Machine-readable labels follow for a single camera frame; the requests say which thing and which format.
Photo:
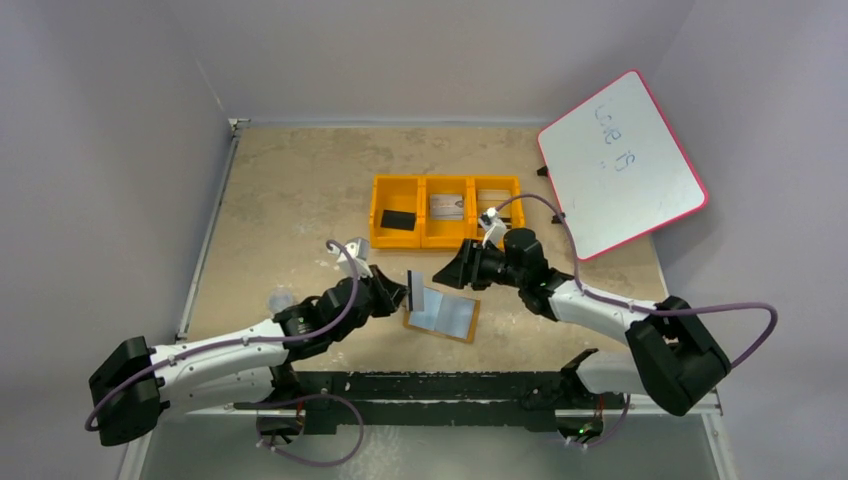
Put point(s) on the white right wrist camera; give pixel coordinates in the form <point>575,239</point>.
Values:
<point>493,226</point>

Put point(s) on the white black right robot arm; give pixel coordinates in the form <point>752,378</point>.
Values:
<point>671,356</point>

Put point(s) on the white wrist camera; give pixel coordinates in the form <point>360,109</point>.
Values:
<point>493,226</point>
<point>352,259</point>

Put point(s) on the dark striped credit card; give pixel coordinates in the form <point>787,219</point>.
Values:
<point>415,291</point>

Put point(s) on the silver striped card middle bin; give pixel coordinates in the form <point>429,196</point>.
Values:
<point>446,207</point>

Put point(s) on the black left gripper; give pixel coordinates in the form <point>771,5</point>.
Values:
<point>380,291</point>

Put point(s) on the black card in bin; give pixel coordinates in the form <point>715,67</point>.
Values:
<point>398,220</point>

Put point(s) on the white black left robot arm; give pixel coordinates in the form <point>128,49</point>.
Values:
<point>138,385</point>

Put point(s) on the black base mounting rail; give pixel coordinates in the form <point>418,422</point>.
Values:
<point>535,401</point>

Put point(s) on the white board with pink frame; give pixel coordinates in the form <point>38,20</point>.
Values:
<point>617,168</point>

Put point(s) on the yellow plastic sorting bin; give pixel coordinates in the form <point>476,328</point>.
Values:
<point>410,193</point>

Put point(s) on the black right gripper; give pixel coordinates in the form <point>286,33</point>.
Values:
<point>470,263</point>

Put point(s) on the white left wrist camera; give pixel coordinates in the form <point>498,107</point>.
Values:
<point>352,259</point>

